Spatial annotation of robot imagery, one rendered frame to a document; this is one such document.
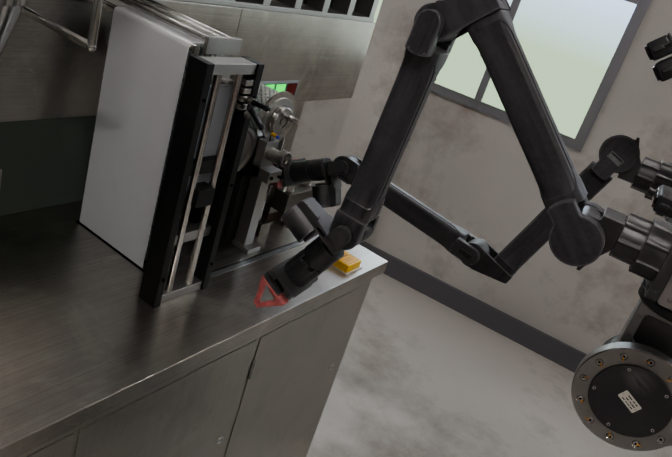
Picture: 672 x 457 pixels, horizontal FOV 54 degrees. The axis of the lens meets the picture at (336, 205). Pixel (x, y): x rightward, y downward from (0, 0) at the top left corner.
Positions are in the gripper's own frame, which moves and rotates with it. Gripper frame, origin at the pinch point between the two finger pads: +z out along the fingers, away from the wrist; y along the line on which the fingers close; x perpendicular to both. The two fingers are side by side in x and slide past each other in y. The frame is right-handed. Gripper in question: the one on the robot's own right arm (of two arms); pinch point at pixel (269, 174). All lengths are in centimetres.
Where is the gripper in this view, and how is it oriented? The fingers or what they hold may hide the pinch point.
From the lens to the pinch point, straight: 181.2
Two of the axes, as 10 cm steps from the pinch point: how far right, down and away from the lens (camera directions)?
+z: -8.2, 0.6, 5.7
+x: -1.4, -9.8, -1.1
